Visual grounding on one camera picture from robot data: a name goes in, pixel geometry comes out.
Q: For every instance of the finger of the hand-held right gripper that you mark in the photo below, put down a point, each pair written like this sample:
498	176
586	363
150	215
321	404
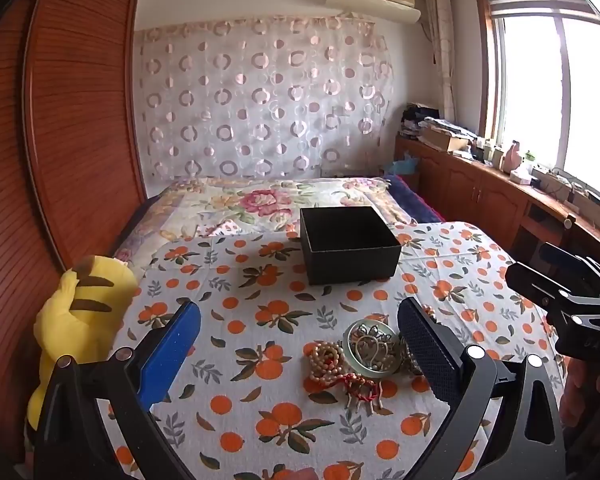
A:
535	285
560	256

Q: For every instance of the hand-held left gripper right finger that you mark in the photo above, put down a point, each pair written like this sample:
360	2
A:
425	345

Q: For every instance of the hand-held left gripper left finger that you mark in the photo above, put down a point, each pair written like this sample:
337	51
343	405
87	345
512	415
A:
172	350

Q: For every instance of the silver filigree ornament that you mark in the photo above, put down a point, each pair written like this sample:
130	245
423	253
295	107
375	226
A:
375	347

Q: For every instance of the black cardboard box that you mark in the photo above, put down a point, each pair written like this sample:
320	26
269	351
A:
350	255

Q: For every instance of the person's right hand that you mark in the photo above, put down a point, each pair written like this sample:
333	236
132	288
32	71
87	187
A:
580	390

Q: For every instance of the orange fruit print cloth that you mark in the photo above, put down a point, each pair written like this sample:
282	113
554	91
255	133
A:
260	310

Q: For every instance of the yellow striped plush toy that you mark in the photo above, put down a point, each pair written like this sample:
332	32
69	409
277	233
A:
75	320

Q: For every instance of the wooden cabinet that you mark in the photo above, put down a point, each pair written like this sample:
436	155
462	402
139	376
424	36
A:
475	195

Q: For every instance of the pink bottle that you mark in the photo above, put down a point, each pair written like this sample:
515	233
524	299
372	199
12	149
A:
512	155

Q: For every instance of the dark blue blanket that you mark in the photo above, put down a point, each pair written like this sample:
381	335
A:
415	200

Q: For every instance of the floral bedsheet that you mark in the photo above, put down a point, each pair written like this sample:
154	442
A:
240	205

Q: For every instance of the brown cardboard box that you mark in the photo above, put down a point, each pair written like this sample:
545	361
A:
442	141

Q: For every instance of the window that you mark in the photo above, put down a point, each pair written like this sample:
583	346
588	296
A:
545	85

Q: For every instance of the blue plastic bag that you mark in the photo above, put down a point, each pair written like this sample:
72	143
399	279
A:
404	165

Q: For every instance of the pile of papers and clothes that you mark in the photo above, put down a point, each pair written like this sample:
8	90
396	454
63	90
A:
430	120

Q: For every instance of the wooden wardrobe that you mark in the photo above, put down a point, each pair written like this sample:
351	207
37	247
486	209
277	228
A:
55	160

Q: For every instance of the cream window curtain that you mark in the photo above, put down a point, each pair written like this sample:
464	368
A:
442	50

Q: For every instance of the circle pattern sheer curtain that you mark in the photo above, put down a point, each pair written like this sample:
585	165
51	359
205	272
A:
260	100

